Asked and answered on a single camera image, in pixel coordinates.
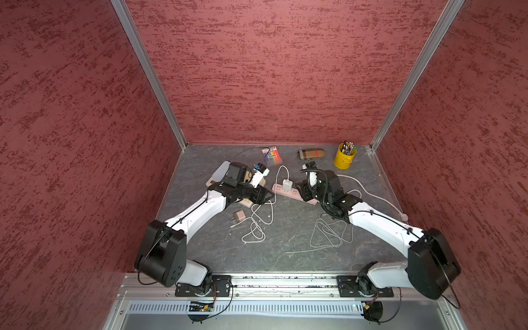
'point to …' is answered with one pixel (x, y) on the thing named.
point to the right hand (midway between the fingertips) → (298, 187)
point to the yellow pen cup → (344, 154)
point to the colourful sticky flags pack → (272, 155)
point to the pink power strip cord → (403, 216)
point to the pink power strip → (293, 193)
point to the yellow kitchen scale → (245, 202)
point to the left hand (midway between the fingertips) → (266, 195)
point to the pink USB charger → (239, 215)
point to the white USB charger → (287, 185)
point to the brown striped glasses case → (311, 153)
